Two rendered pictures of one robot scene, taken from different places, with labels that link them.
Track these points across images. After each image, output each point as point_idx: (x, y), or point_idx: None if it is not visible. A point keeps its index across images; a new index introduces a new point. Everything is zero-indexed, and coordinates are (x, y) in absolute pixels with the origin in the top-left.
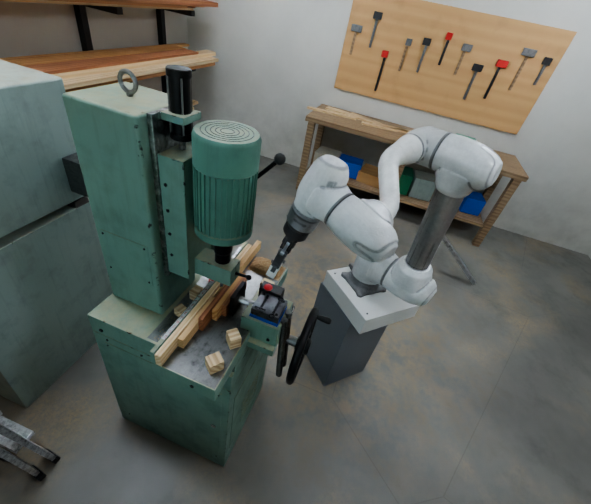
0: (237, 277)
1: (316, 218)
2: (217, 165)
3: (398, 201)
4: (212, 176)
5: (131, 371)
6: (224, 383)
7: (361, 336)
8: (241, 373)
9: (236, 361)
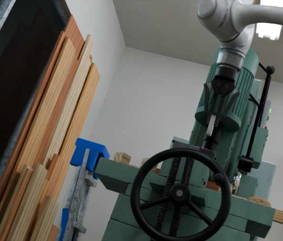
0: None
1: (223, 47)
2: (213, 59)
3: (267, 5)
4: (210, 67)
5: None
6: (110, 174)
7: None
8: (132, 230)
9: (132, 179)
